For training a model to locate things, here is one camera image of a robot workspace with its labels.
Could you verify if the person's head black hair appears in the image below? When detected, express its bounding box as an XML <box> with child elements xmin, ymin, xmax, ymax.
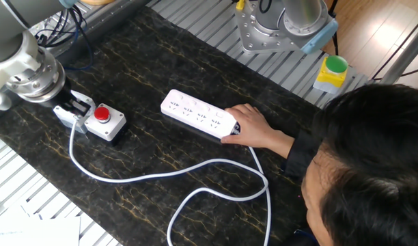
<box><xmin>301</xmin><ymin>83</ymin><xmax>418</xmax><ymax>246</ymax></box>

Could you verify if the yellow box with green button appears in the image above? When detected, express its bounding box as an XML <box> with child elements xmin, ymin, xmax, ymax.
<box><xmin>313</xmin><ymin>55</ymin><xmax>349</xmax><ymax>95</ymax></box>

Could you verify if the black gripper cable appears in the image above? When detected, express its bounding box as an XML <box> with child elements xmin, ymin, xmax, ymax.
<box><xmin>34</xmin><ymin>5</ymin><xmax>94</xmax><ymax>72</ymax></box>

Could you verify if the white power strip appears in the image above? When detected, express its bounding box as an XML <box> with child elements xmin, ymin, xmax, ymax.
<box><xmin>160</xmin><ymin>89</ymin><xmax>241</xmax><ymax>140</ymax></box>

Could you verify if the person's right hand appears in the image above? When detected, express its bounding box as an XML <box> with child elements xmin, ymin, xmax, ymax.
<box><xmin>221</xmin><ymin>103</ymin><xmax>281</xmax><ymax>150</ymax></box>

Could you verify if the white box with red button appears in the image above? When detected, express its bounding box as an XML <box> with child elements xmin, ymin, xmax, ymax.
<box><xmin>84</xmin><ymin>103</ymin><xmax>128</xmax><ymax>147</ymax></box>

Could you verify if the large white paper sheet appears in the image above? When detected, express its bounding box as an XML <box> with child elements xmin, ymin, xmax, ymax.
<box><xmin>0</xmin><ymin>215</ymin><xmax>82</xmax><ymax>246</ymax></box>

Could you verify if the black floor cable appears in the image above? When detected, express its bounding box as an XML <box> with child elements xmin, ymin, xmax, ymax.
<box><xmin>371</xmin><ymin>13</ymin><xmax>418</xmax><ymax>81</ymax></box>

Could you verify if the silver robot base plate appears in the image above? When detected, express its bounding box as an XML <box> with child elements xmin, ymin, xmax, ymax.
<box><xmin>234</xmin><ymin>0</ymin><xmax>301</xmax><ymax>55</ymax></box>

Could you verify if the aluminium frame post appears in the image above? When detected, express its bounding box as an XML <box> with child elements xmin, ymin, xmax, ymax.
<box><xmin>378</xmin><ymin>20</ymin><xmax>418</xmax><ymax>86</ymax></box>

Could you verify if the black marble slab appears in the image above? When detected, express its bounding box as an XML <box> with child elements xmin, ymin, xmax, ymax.
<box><xmin>0</xmin><ymin>6</ymin><xmax>319</xmax><ymax>246</ymax></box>

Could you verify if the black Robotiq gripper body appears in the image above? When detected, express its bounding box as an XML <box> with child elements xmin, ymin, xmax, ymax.
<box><xmin>44</xmin><ymin>77</ymin><xmax>73</xmax><ymax>109</ymax></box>

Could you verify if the person's right forearm dark sleeve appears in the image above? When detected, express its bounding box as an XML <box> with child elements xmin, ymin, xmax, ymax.
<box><xmin>268</xmin><ymin>130</ymin><xmax>321</xmax><ymax>178</ymax></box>

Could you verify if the white power cord with plug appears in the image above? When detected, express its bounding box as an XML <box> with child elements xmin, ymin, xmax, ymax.
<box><xmin>68</xmin><ymin>114</ymin><xmax>272</xmax><ymax>246</ymax></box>

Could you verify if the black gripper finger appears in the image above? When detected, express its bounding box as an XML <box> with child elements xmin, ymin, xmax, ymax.
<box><xmin>70</xmin><ymin>97</ymin><xmax>91</xmax><ymax>117</ymax></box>
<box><xmin>58</xmin><ymin>102</ymin><xmax>79</xmax><ymax>119</ymax></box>

